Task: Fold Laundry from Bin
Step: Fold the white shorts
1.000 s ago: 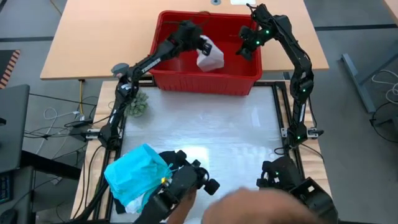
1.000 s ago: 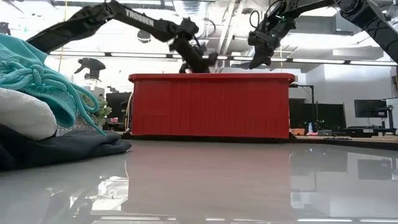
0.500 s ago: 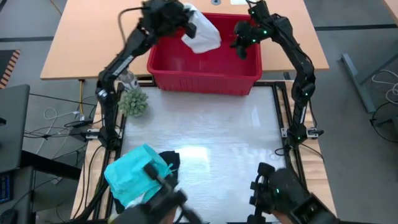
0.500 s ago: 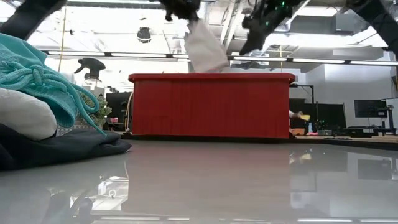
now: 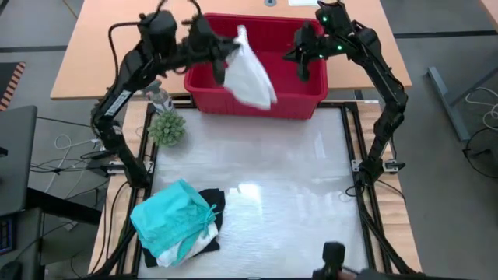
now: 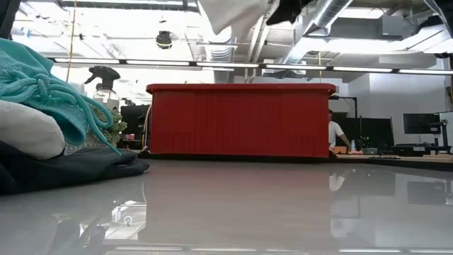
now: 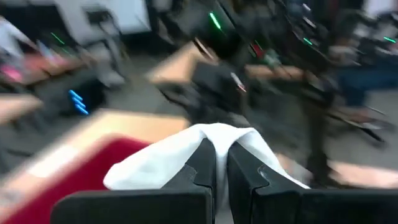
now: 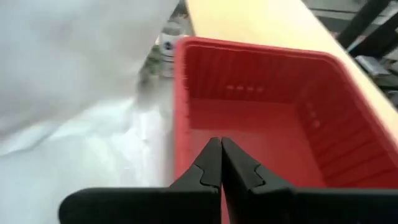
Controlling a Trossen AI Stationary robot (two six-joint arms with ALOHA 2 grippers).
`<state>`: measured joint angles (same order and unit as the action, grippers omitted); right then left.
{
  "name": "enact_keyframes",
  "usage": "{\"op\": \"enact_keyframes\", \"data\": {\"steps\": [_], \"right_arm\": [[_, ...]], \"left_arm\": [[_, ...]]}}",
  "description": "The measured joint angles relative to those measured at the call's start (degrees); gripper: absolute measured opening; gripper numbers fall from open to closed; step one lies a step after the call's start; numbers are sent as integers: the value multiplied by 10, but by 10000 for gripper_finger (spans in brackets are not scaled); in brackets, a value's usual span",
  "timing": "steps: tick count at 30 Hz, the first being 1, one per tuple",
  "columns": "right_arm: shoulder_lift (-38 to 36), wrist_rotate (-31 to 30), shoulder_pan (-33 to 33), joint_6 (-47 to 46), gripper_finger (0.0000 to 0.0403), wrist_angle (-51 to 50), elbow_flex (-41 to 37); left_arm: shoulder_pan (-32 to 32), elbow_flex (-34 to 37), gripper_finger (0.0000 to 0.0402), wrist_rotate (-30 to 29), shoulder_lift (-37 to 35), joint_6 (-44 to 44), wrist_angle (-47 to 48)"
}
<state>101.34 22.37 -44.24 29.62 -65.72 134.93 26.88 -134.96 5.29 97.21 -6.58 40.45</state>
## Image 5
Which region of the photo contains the black floor cable loop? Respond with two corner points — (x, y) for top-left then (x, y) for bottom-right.
(461, 127), (498, 184)

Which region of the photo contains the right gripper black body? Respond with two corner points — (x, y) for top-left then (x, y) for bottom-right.
(289, 20), (327, 60)

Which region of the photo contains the teal garment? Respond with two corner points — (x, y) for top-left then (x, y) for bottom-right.
(129, 178), (224, 268)

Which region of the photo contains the light wooden desk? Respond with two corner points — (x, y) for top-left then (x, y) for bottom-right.
(50, 0), (412, 101)

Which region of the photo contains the grey metal desk leg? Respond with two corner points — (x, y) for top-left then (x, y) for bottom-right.
(426, 58), (498, 142)

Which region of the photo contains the hazard striped floor mat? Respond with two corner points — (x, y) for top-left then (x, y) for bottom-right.
(0, 61), (27, 113)

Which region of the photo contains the person's hand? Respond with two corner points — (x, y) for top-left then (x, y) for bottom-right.
(337, 269), (369, 280)

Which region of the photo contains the red plastic laundry bin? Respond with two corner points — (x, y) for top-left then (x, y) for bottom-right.
(183, 12), (330, 121)

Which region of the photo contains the black keyboard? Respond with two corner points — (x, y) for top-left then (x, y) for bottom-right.
(0, 217), (17, 254)

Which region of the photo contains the white garment with label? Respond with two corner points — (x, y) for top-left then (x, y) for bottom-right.
(223, 24), (279, 111)

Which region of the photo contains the artificial green potted plant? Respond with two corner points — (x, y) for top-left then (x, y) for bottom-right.
(147, 111), (188, 148)

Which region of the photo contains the black aluminium table frame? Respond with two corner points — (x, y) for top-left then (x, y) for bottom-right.
(91, 100), (427, 280)

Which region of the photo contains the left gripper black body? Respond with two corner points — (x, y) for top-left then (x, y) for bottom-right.
(181, 13), (235, 64)

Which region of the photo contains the black computer mouse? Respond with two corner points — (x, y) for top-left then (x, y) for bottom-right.
(0, 260), (23, 280)

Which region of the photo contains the white lace garment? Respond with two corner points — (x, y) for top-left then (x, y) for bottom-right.
(156, 222), (220, 269)

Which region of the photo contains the clear spray bottle grey trigger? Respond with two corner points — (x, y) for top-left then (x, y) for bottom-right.
(141, 79), (176, 115)

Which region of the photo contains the white floor cable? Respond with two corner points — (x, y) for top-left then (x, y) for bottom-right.
(464, 86), (498, 132)

